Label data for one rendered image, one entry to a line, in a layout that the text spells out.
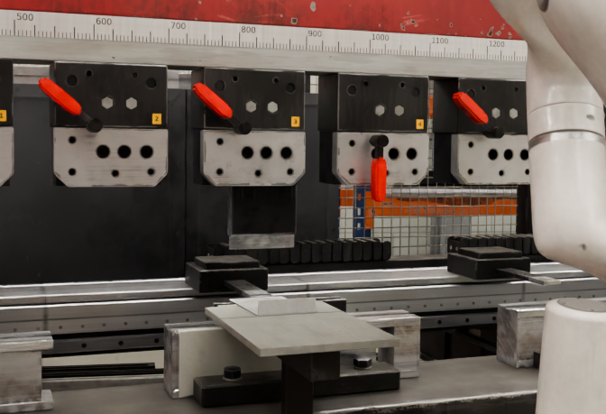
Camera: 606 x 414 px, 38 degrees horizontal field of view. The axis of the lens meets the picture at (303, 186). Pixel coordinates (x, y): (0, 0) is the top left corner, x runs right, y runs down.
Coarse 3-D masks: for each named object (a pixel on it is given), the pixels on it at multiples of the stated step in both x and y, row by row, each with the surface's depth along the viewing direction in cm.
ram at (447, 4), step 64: (0, 0) 113; (64, 0) 116; (128, 0) 118; (192, 0) 121; (256, 0) 124; (320, 0) 128; (384, 0) 131; (448, 0) 135; (192, 64) 122; (256, 64) 125; (320, 64) 128; (384, 64) 132; (448, 64) 135; (512, 64) 139
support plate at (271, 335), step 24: (216, 312) 123; (240, 312) 123; (336, 312) 124; (240, 336) 110; (264, 336) 108; (288, 336) 108; (312, 336) 108; (336, 336) 109; (360, 336) 109; (384, 336) 109
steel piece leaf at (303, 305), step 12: (264, 300) 120; (276, 300) 121; (288, 300) 122; (300, 300) 123; (312, 300) 123; (252, 312) 122; (264, 312) 121; (276, 312) 121; (288, 312) 122; (300, 312) 123; (312, 312) 123
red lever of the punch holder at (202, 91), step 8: (200, 88) 118; (208, 88) 119; (200, 96) 119; (208, 96) 119; (216, 96) 119; (208, 104) 119; (216, 104) 119; (224, 104) 119; (216, 112) 119; (224, 112) 120; (232, 112) 120; (232, 120) 120; (240, 128) 120; (248, 128) 120
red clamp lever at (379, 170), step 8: (376, 136) 128; (384, 136) 127; (376, 144) 128; (384, 144) 128; (376, 152) 129; (376, 160) 128; (384, 160) 128; (376, 168) 128; (384, 168) 128; (376, 176) 128; (384, 176) 128; (376, 184) 128; (384, 184) 128; (376, 192) 128; (384, 192) 128; (376, 200) 129
